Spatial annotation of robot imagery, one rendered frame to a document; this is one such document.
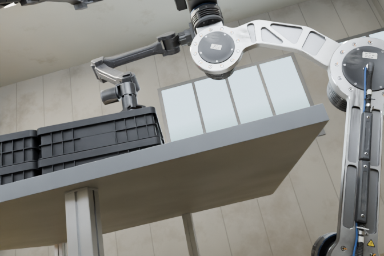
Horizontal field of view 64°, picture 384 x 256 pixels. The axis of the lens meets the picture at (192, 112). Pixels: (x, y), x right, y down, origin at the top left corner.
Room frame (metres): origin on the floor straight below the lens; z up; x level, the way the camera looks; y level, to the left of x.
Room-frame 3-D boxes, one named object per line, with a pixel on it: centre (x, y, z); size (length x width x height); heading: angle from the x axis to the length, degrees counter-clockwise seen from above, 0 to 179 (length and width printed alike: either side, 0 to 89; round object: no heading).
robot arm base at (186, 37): (1.36, -0.06, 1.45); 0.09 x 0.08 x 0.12; 175
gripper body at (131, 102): (1.02, 0.21, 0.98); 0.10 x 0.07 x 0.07; 48
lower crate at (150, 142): (1.09, 0.33, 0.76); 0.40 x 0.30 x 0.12; 95
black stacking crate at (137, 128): (1.09, 0.33, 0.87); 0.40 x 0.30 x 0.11; 95
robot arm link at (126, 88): (1.03, 0.22, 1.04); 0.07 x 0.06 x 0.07; 85
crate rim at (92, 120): (1.09, 0.33, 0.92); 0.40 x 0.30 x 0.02; 95
